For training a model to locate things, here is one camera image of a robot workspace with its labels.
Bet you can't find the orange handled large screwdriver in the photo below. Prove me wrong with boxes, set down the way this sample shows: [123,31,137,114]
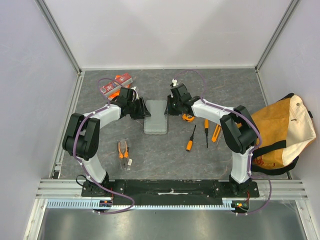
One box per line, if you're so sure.
[185,125,197,152]

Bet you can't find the orange pliers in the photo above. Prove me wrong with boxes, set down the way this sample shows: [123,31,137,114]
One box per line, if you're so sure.
[117,139,133,171]

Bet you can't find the grey slotted cable duct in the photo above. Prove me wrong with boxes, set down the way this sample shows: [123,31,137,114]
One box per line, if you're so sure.
[46,199,235,211]

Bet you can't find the orange utility knife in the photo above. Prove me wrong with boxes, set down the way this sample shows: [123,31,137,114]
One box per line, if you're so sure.
[211,123,222,145]

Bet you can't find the orange tape measure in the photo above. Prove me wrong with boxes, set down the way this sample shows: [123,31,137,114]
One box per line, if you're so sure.
[182,113,195,123]

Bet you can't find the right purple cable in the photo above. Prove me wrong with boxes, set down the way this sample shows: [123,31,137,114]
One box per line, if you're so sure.
[171,69,273,216]

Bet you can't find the tan canvas tool bag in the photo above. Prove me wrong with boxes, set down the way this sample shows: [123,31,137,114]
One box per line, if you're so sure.
[250,93,317,176]

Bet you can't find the orange handled small screwdriver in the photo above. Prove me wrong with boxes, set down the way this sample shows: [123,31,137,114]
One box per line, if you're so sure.
[204,119,209,148]

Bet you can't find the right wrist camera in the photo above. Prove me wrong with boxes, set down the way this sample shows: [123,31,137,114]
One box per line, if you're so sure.
[170,78,188,99]

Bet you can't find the aluminium frame rail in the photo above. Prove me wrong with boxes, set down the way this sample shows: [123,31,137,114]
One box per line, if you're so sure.
[36,179,308,200]

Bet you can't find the grey plastic tool case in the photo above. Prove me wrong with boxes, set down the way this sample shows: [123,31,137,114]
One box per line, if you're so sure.
[143,100,168,135]

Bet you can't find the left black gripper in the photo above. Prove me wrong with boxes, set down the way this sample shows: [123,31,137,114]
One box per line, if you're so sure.
[127,97,151,121]

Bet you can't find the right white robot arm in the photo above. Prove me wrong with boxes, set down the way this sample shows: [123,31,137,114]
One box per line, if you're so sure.
[165,94,261,197]

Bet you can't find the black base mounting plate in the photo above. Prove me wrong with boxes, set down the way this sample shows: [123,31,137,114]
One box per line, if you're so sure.
[81,178,260,206]

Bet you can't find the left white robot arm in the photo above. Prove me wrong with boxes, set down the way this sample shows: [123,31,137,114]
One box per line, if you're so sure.
[62,96,151,197]

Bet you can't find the orange red cardboard box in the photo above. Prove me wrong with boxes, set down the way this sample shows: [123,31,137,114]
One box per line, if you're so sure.
[97,73,133,100]

